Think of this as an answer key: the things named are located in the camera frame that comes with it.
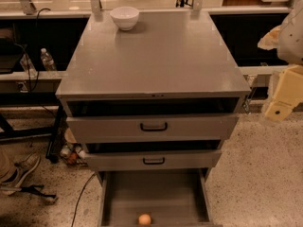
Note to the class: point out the grey bottom drawer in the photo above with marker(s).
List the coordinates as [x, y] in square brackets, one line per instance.
[173, 198]

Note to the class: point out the clutter items under table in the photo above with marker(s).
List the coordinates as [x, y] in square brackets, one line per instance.
[72, 153]

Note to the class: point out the clear plastic water bottle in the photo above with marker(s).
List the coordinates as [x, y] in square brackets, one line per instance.
[47, 60]

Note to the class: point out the grey top drawer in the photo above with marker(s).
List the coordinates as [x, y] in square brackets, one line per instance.
[152, 128]

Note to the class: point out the grey drawer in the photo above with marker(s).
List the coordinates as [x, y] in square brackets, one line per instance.
[173, 198]
[152, 128]
[152, 160]

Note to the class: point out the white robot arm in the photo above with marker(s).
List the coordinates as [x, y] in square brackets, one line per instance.
[287, 39]

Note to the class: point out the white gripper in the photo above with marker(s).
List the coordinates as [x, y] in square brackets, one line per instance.
[292, 42]

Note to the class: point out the white ceramic bowl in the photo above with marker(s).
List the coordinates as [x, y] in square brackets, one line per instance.
[125, 18]

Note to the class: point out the grey sneaker shoe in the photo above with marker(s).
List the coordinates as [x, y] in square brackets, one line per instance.
[13, 174]

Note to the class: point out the grey middle drawer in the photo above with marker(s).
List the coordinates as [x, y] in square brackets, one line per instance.
[152, 160]

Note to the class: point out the black tool on floor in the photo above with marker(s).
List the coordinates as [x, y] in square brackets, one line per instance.
[33, 189]

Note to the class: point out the black table frame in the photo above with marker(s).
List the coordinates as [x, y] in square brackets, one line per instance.
[29, 115]

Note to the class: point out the grey metal drawer cabinet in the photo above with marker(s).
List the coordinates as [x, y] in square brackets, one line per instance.
[170, 63]

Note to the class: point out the orange fruit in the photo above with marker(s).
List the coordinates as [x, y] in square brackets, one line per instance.
[144, 219]

